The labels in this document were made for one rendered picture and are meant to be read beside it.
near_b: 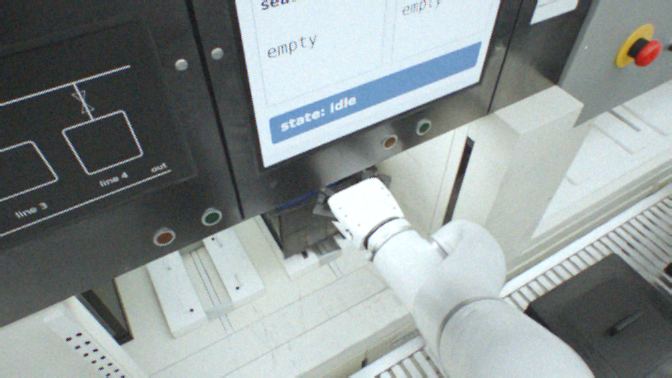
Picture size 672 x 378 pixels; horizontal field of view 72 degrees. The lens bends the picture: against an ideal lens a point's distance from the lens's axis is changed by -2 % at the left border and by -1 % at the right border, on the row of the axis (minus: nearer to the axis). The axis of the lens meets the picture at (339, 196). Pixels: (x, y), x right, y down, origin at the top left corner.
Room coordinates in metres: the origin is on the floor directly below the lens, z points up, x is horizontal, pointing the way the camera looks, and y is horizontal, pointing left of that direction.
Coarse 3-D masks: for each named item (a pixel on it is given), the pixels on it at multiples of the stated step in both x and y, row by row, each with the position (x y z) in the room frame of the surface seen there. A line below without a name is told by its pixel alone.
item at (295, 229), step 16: (336, 192) 0.60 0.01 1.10; (288, 208) 0.55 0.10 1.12; (304, 208) 0.57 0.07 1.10; (272, 224) 0.58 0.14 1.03; (288, 224) 0.55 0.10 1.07; (304, 224) 0.57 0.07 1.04; (320, 224) 0.59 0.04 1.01; (288, 240) 0.55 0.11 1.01; (304, 240) 0.57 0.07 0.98; (320, 240) 0.59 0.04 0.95; (288, 256) 0.55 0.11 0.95; (304, 256) 0.57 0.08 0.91
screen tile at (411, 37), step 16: (400, 0) 0.40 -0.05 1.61; (480, 0) 0.45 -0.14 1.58; (432, 16) 0.42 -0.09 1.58; (448, 16) 0.43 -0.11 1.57; (464, 16) 0.44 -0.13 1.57; (480, 16) 0.45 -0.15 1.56; (400, 32) 0.40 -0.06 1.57; (416, 32) 0.41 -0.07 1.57; (432, 32) 0.42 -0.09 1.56; (448, 32) 0.43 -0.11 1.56; (464, 32) 0.45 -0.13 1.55; (400, 48) 0.40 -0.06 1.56; (416, 48) 0.41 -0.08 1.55; (432, 48) 0.42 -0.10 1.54
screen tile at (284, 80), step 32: (256, 0) 0.33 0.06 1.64; (288, 0) 0.35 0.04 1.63; (320, 0) 0.36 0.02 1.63; (352, 0) 0.37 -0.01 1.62; (384, 0) 0.39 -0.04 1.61; (256, 32) 0.33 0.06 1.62; (288, 32) 0.34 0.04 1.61; (352, 32) 0.38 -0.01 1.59; (288, 64) 0.34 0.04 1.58; (320, 64) 0.36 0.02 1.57; (352, 64) 0.38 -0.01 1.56; (288, 96) 0.34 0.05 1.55
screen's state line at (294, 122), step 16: (464, 48) 0.45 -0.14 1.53; (432, 64) 0.43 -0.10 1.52; (448, 64) 0.44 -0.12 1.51; (464, 64) 0.45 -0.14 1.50; (384, 80) 0.40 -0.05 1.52; (400, 80) 0.41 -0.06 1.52; (416, 80) 0.42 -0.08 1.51; (432, 80) 0.43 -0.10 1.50; (336, 96) 0.37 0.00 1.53; (352, 96) 0.38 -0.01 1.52; (368, 96) 0.39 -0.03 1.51; (384, 96) 0.40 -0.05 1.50; (288, 112) 0.34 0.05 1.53; (304, 112) 0.35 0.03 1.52; (320, 112) 0.36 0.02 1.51; (336, 112) 0.37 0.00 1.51; (352, 112) 0.38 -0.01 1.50; (272, 128) 0.33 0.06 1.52; (288, 128) 0.34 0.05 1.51; (304, 128) 0.35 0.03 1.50; (272, 144) 0.33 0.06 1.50
